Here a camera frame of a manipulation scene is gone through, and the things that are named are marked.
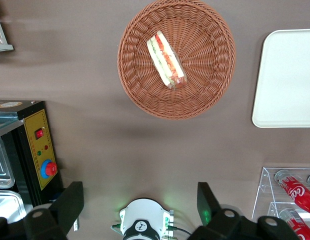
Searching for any round brown wicker basket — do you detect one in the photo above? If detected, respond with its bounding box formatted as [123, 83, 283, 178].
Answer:
[116, 0, 237, 121]

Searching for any black base cable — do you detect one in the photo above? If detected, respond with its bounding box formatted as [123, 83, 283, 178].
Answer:
[169, 225, 193, 237]

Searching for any beige plastic serving tray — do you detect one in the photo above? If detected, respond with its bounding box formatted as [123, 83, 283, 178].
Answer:
[251, 28, 310, 129]

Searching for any black food warmer machine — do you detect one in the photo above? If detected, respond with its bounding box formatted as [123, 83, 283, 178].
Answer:
[0, 99, 65, 226]

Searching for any steel warmer pan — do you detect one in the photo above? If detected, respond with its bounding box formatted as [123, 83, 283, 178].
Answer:
[0, 136, 16, 190]
[0, 190, 28, 225]

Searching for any red cola bottle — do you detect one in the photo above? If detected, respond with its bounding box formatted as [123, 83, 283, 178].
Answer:
[274, 169, 310, 217]
[278, 208, 310, 240]

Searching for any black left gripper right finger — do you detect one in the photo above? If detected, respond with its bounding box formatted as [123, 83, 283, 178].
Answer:
[187, 181, 258, 240]

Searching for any clear acrylic bottle rack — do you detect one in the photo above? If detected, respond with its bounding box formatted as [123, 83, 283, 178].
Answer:
[251, 166, 310, 240]

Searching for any triangle sandwich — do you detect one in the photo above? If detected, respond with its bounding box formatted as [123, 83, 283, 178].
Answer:
[146, 29, 188, 91]

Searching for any grey snack display tray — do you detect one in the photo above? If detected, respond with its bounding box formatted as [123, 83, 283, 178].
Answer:
[0, 3, 15, 53]

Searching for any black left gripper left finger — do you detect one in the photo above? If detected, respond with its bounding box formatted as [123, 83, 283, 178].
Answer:
[22, 181, 85, 240]

